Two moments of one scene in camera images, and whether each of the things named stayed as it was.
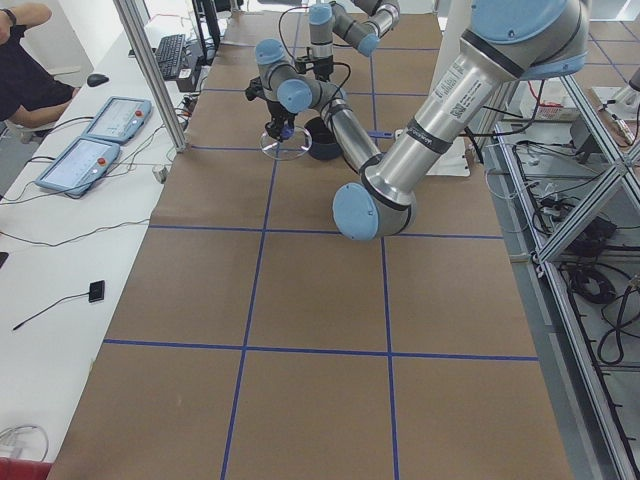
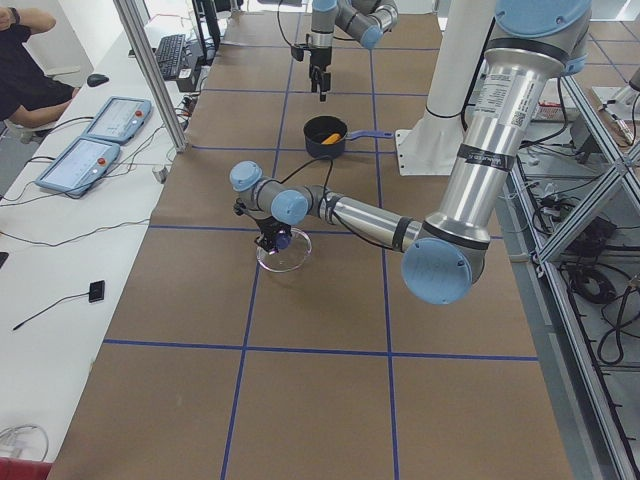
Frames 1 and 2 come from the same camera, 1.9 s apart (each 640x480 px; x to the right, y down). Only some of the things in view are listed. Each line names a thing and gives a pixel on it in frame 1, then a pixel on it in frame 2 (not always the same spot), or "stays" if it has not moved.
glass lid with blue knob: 287,149 → 290,258
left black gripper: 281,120 → 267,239
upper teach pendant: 119,119 stays
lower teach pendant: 76,167 stays
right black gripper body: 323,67 stays
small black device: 96,291 stays
